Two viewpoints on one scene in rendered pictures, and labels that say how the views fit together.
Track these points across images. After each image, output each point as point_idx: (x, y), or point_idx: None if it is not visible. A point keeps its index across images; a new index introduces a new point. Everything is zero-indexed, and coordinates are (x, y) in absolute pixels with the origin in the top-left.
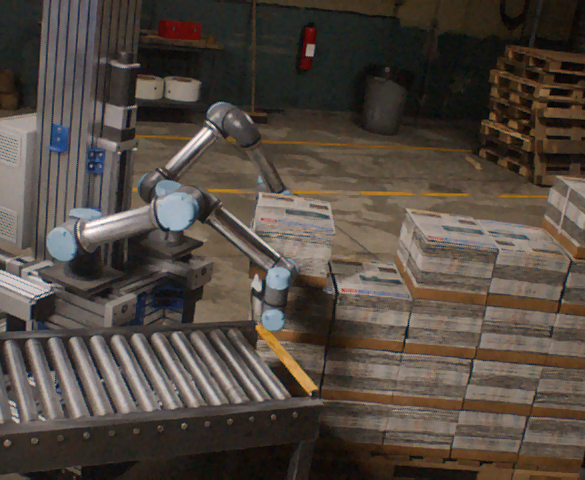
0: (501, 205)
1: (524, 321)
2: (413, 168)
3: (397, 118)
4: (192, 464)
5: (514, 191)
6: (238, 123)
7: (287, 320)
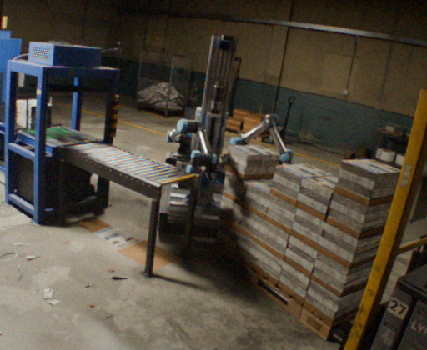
0: None
1: (311, 222)
2: None
3: None
4: (205, 245)
5: None
6: (265, 118)
7: (232, 190)
